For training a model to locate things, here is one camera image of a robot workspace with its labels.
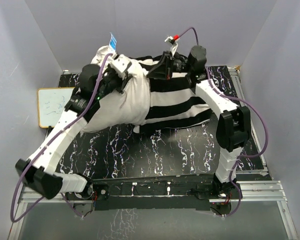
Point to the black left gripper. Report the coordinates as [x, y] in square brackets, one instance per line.
[122, 80]

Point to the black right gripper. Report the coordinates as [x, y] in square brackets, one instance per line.
[164, 69]

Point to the white pillow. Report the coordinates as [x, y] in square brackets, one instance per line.
[129, 107]

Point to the black white striped pillowcase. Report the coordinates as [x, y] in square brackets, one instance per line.
[170, 104]

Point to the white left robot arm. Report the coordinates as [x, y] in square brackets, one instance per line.
[38, 172]

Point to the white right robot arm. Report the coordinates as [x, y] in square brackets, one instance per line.
[233, 128]

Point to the yellow framed whiteboard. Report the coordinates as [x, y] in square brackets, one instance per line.
[51, 103]

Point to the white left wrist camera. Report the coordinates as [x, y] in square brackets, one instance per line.
[121, 64]

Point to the aluminium table frame rail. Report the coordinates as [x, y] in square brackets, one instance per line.
[159, 208]

